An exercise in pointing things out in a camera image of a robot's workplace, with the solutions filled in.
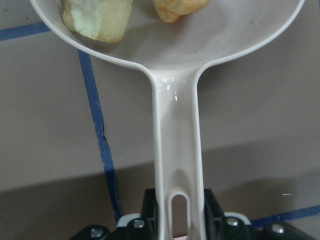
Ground yellow green trash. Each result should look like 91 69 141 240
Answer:
62 0 133 44

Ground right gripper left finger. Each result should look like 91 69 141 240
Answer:
72 189 158 240

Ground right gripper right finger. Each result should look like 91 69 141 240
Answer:
204 189 316 240

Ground orange trash piece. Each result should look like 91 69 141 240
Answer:
152 0 210 24

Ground white plastic dustpan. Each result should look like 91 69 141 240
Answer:
31 0 303 240

